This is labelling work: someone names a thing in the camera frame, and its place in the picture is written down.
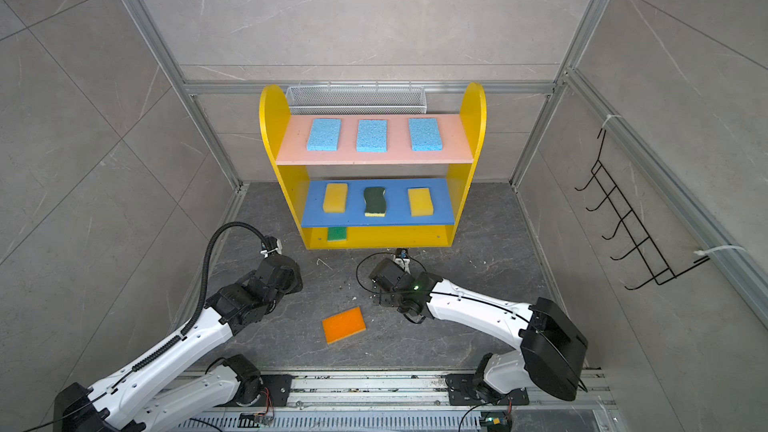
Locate yellow sponge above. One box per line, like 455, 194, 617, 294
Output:
408, 188, 434, 217
322, 182, 348, 214

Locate dark green sponge curved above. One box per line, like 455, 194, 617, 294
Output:
363, 186, 387, 217

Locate blue sponge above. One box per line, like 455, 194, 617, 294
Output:
356, 119, 388, 153
306, 118, 342, 152

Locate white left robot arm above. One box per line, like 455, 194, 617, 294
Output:
52, 253, 303, 431

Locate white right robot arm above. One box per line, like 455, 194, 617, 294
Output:
362, 249, 588, 403

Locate yellow shelf unit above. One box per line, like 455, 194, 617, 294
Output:
259, 83, 487, 249

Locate orange sponge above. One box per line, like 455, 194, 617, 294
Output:
322, 307, 367, 345

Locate black corrugated cable conduit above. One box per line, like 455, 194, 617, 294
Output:
128, 221, 280, 373

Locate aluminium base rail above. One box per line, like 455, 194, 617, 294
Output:
176, 370, 626, 431

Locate black wire hook rack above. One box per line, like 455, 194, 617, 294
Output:
574, 129, 710, 291

